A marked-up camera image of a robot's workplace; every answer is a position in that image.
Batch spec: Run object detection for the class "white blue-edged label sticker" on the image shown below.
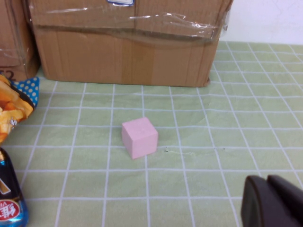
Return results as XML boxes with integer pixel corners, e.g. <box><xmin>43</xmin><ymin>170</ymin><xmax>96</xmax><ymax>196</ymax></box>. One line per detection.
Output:
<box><xmin>106</xmin><ymin>0</ymin><xmax>135</xmax><ymax>7</ymax></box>

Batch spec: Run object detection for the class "cardboard box holding chip bags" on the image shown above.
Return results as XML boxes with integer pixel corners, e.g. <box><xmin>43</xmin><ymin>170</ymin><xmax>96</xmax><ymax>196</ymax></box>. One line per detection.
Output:
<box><xmin>0</xmin><ymin>0</ymin><xmax>41</xmax><ymax>82</ymax></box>

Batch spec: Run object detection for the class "blue Vikar chips bag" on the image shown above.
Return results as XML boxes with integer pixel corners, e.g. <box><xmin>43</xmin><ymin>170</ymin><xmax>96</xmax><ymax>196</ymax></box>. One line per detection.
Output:
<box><xmin>0</xmin><ymin>74</ymin><xmax>40</xmax><ymax>227</ymax></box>

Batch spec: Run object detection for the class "light pink foam cube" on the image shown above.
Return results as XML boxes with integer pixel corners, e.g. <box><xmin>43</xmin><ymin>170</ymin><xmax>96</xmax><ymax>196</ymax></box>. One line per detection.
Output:
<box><xmin>121</xmin><ymin>117</ymin><xmax>159</xmax><ymax>160</ymax></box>

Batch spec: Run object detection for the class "cardboard box with clear tape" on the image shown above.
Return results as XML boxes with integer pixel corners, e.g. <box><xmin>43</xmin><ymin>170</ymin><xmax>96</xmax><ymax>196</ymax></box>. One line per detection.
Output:
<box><xmin>27</xmin><ymin>0</ymin><xmax>234</xmax><ymax>88</ymax></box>

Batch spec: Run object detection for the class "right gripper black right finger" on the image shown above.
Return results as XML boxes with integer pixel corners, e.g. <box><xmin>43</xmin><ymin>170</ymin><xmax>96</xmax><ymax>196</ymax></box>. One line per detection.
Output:
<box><xmin>268</xmin><ymin>175</ymin><xmax>303</xmax><ymax>227</ymax></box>

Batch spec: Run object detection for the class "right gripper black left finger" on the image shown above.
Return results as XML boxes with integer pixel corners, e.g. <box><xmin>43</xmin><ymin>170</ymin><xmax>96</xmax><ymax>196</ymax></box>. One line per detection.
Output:
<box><xmin>241</xmin><ymin>175</ymin><xmax>302</xmax><ymax>227</ymax></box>

